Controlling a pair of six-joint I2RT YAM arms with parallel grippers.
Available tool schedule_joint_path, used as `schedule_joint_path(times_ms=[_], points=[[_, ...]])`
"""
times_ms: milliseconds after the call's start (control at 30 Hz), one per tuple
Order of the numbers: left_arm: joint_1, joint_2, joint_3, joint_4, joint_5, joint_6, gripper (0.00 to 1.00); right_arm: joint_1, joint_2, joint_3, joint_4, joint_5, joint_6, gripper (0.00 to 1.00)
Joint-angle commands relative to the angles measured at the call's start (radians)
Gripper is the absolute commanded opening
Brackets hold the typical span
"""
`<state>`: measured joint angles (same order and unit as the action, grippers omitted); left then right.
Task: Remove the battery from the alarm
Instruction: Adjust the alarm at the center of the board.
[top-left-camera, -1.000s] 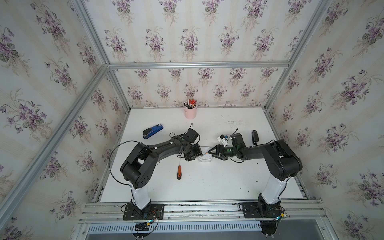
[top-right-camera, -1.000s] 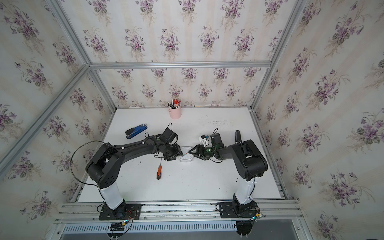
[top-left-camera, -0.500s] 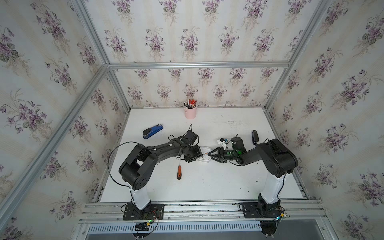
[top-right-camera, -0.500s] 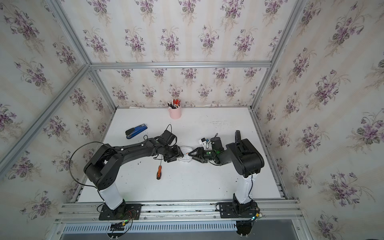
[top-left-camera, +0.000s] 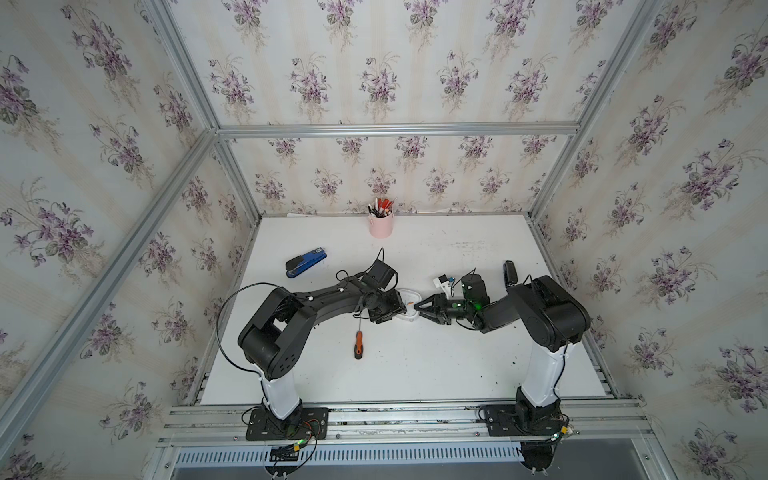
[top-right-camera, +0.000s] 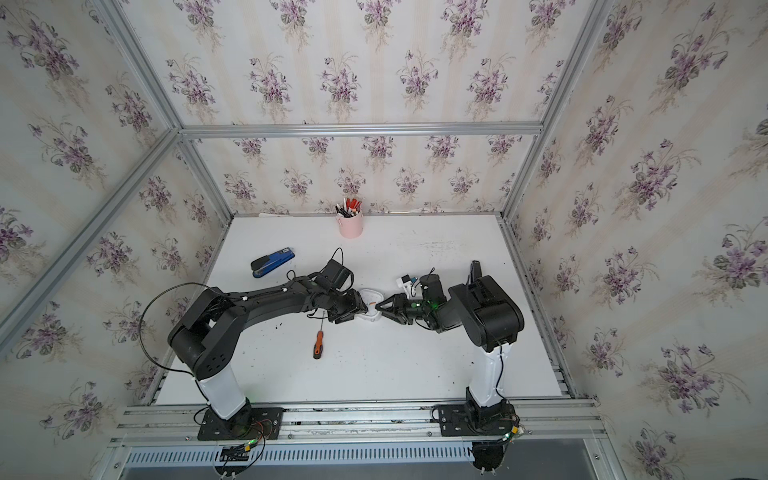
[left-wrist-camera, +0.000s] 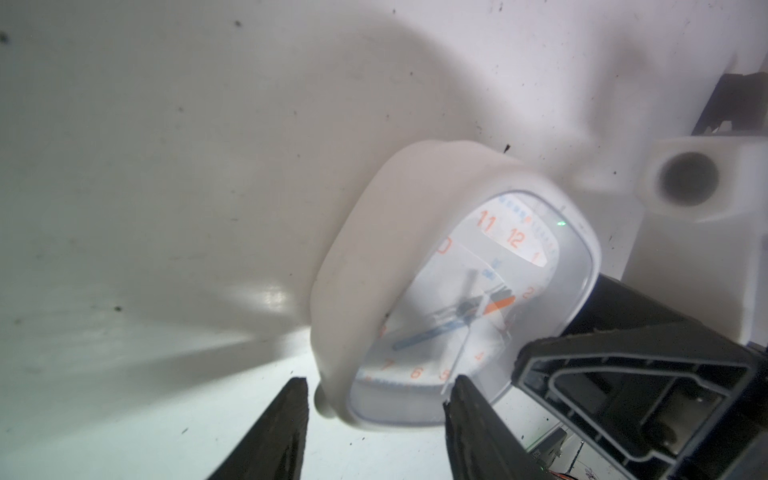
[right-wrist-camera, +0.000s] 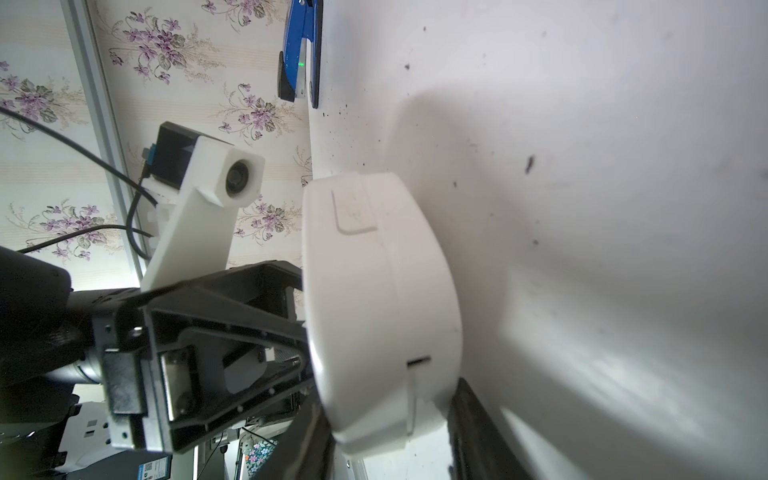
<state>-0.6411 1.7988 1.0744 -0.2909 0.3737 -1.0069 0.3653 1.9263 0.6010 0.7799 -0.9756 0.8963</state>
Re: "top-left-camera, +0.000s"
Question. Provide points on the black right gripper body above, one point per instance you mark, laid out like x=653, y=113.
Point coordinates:
x=448, y=309

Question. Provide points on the white ventilation grille strip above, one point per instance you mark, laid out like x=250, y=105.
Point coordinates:
x=354, y=454

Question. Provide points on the white square alarm clock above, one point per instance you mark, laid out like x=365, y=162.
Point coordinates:
x=410, y=298

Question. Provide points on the orange handled screwdriver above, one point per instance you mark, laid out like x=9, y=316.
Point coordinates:
x=359, y=343

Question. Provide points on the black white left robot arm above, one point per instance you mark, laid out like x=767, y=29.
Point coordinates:
x=274, y=338

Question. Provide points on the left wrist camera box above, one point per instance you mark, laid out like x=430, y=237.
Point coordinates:
x=379, y=275

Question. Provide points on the aluminium front rail frame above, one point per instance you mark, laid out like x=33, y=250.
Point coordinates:
x=405, y=422

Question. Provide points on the pink pen cup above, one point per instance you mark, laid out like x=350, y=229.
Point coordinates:
x=381, y=227

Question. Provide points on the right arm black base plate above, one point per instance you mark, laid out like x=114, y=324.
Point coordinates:
x=524, y=419

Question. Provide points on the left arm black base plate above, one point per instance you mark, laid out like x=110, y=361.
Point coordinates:
x=304, y=423

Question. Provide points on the red and black pens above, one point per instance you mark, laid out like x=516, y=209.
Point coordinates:
x=380, y=208

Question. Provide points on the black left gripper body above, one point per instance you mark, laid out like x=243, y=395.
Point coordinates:
x=387, y=307

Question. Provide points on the small black remote device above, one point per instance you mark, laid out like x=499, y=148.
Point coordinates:
x=510, y=274

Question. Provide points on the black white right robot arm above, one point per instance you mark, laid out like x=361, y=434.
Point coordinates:
x=552, y=317

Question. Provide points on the blue black stapler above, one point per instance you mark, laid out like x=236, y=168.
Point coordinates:
x=301, y=263

